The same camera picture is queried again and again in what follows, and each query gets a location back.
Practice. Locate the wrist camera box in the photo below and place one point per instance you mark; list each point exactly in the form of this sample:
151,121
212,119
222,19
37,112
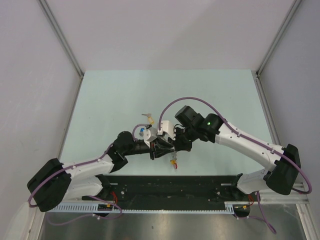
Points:
150,136
167,128

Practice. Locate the white slotted cable duct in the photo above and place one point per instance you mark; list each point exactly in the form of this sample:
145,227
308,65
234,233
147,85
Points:
101,208

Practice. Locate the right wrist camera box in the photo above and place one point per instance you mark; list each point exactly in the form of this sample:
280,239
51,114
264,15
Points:
167,128

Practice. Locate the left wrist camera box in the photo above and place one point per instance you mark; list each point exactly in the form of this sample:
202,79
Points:
150,136

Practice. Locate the key with yellow tag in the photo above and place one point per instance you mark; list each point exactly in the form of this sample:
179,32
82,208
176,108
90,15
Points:
149,118

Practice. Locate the yellow capped key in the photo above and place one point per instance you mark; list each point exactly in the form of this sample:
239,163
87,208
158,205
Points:
173,157

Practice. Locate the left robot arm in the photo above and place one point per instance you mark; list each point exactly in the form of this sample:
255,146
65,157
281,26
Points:
57,181

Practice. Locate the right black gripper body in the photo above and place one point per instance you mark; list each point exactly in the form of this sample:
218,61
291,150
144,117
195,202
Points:
184,138

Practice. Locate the key with blue tag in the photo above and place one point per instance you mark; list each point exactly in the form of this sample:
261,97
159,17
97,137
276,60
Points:
141,132

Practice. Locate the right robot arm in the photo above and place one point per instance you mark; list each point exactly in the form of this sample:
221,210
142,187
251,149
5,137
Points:
280,164

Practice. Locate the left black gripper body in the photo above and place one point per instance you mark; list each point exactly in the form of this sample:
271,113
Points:
151,154

